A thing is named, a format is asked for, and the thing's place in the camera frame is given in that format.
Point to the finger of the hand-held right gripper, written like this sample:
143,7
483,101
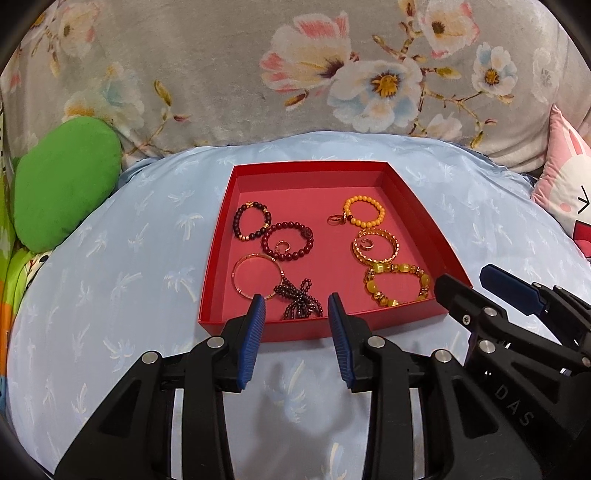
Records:
508,286
461,300

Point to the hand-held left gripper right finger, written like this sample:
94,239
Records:
341,341

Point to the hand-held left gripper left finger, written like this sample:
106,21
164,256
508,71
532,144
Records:
251,341

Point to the rose gold bangle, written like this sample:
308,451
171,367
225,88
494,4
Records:
235,272

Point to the gold ear cuff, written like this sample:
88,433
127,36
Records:
367,244
277,248

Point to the red cardboard box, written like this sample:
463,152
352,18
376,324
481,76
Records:
314,194

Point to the pink bunny pillow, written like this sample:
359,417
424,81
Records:
563,198

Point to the green plush pillow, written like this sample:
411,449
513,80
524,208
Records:
64,184

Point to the colourful printed cloth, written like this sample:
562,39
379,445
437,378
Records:
9,286

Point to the grey floral blanket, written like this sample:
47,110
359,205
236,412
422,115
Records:
207,69

